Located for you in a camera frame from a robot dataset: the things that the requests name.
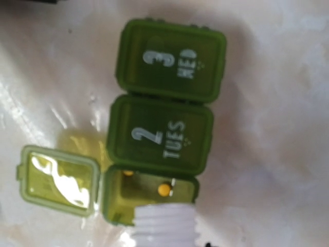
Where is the green weekly pill organizer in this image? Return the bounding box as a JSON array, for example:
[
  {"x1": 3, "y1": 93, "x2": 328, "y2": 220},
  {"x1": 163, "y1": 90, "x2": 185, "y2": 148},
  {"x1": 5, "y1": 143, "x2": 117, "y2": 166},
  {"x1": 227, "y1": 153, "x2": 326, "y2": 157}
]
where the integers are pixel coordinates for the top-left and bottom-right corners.
[{"x1": 16, "y1": 19, "x2": 227, "y2": 226}]

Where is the yellow pill in compartment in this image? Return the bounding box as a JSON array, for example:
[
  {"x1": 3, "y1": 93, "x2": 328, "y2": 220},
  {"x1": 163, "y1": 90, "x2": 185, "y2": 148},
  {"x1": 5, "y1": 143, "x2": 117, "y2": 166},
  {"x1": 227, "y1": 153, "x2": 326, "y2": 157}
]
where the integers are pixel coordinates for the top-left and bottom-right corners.
[
  {"x1": 157, "y1": 183, "x2": 172, "y2": 197},
  {"x1": 122, "y1": 170, "x2": 134, "y2": 177}
]

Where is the white pill bottle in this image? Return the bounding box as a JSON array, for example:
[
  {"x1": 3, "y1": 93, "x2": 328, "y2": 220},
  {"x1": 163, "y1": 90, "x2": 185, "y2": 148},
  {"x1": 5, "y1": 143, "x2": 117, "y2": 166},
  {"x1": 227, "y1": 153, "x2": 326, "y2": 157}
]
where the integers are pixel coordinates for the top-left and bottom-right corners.
[{"x1": 132, "y1": 203, "x2": 199, "y2": 247}]

